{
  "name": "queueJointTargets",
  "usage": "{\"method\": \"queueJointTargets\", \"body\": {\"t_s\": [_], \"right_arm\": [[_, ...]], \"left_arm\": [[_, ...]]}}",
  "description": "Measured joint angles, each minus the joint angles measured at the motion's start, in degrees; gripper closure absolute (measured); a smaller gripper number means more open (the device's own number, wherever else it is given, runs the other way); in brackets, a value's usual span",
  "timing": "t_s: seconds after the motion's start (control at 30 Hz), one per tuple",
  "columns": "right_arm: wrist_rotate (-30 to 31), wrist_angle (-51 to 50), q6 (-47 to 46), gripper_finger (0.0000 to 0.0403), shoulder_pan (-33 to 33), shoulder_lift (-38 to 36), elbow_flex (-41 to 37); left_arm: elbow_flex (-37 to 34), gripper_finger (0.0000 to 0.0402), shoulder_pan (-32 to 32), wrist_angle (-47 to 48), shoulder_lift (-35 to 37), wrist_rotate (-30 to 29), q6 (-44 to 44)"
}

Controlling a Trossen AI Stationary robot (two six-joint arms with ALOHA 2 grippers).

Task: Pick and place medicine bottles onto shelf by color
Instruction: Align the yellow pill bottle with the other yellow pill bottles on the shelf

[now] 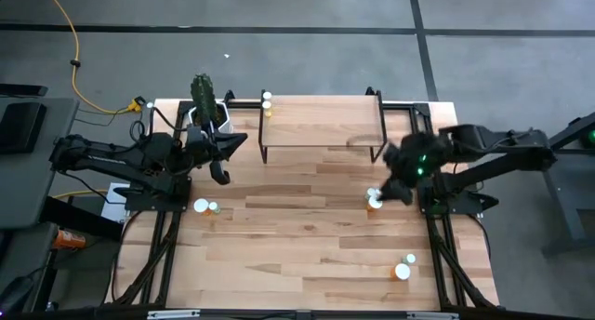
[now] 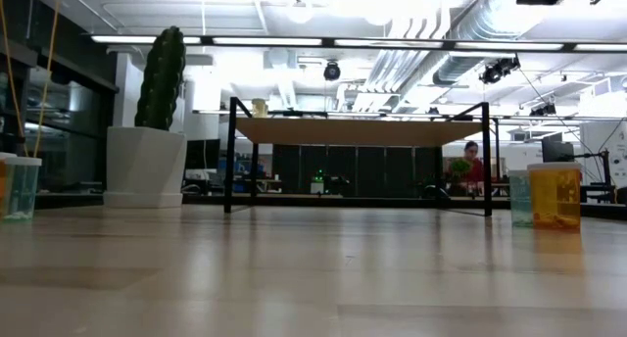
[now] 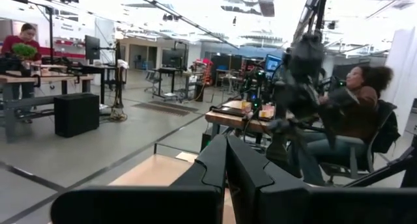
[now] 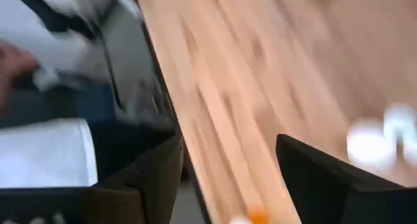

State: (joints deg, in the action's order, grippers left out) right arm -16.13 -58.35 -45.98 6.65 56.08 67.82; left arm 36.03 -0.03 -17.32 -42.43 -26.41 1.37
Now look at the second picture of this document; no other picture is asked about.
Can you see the white faceted plant pot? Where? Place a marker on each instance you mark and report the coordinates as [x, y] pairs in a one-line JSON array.
[[144, 170]]

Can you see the black computer monitor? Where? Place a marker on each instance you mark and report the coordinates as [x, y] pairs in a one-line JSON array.
[[557, 152], [203, 154]]

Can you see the white device green light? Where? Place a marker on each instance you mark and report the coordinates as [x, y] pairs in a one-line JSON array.
[[318, 186]]

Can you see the black overhead light bar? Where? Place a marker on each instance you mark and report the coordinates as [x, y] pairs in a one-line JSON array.
[[267, 41]]

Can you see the small green potted plant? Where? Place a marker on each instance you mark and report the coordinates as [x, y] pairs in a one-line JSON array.
[[460, 167]]

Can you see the silver spiral air duct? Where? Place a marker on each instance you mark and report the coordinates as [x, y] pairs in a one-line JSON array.
[[482, 18]]

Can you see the person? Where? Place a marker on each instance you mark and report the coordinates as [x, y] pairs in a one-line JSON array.
[[477, 173]]

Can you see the green cactus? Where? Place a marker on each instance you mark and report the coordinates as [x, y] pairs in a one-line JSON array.
[[161, 82]]

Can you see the round black overhead camera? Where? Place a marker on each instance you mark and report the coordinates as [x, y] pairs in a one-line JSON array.
[[332, 71]]

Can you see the black aluminium rig frame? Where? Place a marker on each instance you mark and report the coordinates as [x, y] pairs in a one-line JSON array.
[[294, 200]]

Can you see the black ceiling spotlight cluster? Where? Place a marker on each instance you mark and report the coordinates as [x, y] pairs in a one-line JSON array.
[[497, 71]]

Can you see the dark partition panels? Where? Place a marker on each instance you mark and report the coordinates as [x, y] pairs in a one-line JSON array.
[[382, 170]]

